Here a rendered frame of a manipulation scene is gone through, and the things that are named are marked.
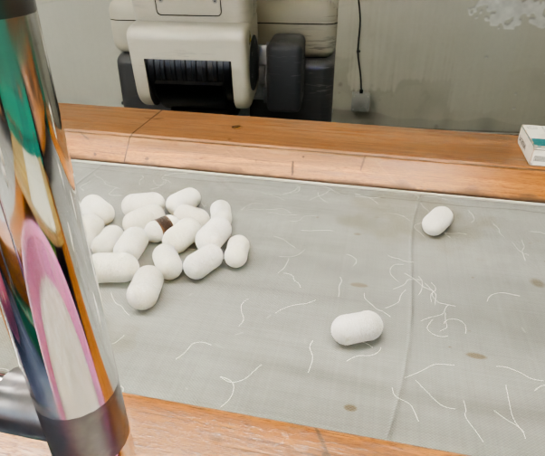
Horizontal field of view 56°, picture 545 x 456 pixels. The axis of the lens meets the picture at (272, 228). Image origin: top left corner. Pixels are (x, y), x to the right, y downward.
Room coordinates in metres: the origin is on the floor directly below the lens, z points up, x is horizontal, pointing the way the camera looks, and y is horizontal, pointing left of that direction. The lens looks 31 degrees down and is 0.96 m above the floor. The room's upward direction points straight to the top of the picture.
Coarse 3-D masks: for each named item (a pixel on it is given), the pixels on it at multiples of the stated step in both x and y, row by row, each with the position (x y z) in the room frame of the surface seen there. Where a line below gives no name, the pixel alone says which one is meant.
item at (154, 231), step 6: (168, 216) 0.36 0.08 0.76; (174, 216) 0.36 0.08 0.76; (150, 222) 0.35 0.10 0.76; (156, 222) 0.35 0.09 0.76; (174, 222) 0.36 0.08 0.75; (150, 228) 0.34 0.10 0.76; (156, 228) 0.34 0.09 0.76; (150, 234) 0.34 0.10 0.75; (156, 234) 0.34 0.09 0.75; (162, 234) 0.34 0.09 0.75; (150, 240) 0.34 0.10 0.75; (156, 240) 0.34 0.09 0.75
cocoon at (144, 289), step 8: (136, 272) 0.28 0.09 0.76; (144, 272) 0.28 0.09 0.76; (152, 272) 0.28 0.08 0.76; (160, 272) 0.29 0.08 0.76; (136, 280) 0.27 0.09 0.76; (144, 280) 0.27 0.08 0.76; (152, 280) 0.27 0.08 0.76; (160, 280) 0.28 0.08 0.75; (128, 288) 0.27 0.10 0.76; (136, 288) 0.26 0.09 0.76; (144, 288) 0.26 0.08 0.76; (152, 288) 0.27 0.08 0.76; (160, 288) 0.28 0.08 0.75; (128, 296) 0.26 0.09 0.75; (136, 296) 0.26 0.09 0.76; (144, 296) 0.26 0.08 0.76; (152, 296) 0.26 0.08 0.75; (136, 304) 0.26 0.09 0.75; (144, 304) 0.26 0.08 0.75; (152, 304) 0.26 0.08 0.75
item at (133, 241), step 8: (128, 232) 0.33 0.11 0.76; (136, 232) 0.33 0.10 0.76; (144, 232) 0.34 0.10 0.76; (120, 240) 0.32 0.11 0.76; (128, 240) 0.32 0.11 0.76; (136, 240) 0.32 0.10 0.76; (144, 240) 0.33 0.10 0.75; (120, 248) 0.31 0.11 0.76; (128, 248) 0.31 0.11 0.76; (136, 248) 0.32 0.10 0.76; (144, 248) 0.33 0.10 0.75; (136, 256) 0.31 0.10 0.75
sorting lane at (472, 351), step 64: (128, 192) 0.44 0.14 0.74; (256, 192) 0.44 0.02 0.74; (320, 192) 0.44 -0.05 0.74; (384, 192) 0.44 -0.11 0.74; (256, 256) 0.33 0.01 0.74; (320, 256) 0.33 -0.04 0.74; (384, 256) 0.33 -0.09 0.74; (448, 256) 0.33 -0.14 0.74; (512, 256) 0.33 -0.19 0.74; (0, 320) 0.25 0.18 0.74; (128, 320) 0.25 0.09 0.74; (192, 320) 0.25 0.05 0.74; (256, 320) 0.25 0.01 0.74; (320, 320) 0.25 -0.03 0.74; (384, 320) 0.25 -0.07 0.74; (448, 320) 0.25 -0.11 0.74; (512, 320) 0.25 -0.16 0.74; (128, 384) 0.20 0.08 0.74; (192, 384) 0.20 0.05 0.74; (256, 384) 0.20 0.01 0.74; (320, 384) 0.20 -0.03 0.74; (384, 384) 0.20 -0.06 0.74; (448, 384) 0.20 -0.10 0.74; (512, 384) 0.20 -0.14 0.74; (448, 448) 0.16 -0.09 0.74; (512, 448) 0.16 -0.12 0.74
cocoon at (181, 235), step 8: (176, 224) 0.34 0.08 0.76; (184, 224) 0.34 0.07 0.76; (192, 224) 0.34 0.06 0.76; (168, 232) 0.33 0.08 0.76; (176, 232) 0.33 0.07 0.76; (184, 232) 0.33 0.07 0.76; (192, 232) 0.34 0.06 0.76; (168, 240) 0.33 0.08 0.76; (176, 240) 0.33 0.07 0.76; (184, 240) 0.33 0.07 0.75; (192, 240) 0.34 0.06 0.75; (176, 248) 0.32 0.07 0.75; (184, 248) 0.33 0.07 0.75
